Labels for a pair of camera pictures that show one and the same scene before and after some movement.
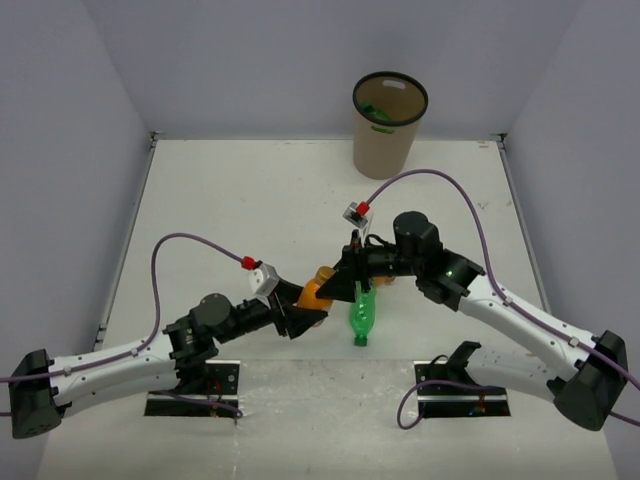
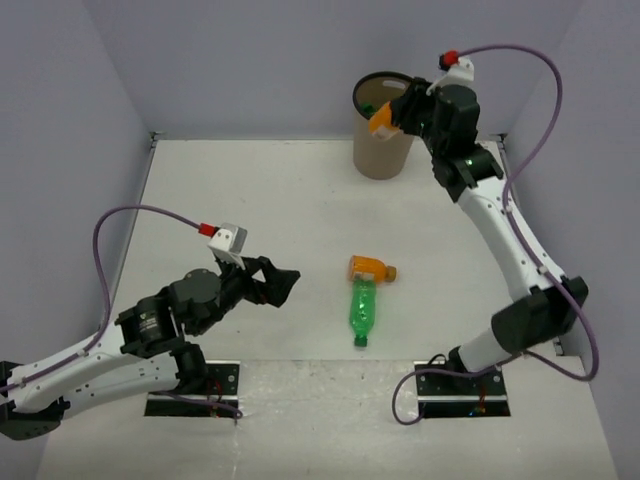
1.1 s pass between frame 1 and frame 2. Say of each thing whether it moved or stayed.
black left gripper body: moved
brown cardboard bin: stayed
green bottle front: stayed
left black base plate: stayed
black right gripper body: moved
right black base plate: stayed
